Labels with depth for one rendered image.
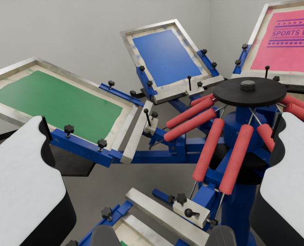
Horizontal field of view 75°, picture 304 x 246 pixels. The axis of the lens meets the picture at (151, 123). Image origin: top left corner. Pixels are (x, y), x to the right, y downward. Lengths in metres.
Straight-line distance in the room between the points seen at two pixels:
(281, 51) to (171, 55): 0.85
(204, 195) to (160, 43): 1.45
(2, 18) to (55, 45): 0.78
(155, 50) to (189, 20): 2.73
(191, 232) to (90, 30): 3.64
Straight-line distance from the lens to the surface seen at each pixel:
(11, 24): 4.07
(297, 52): 1.86
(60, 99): 1.29
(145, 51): 1.87
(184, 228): 0.80
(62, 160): 1.45
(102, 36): 4.01
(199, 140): 1.17
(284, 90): 1.03
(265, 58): 1.85
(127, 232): 0.93
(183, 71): 1.73
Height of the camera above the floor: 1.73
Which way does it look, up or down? 31 degrees down
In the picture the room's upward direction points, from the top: 11 degrees counter-clockwise
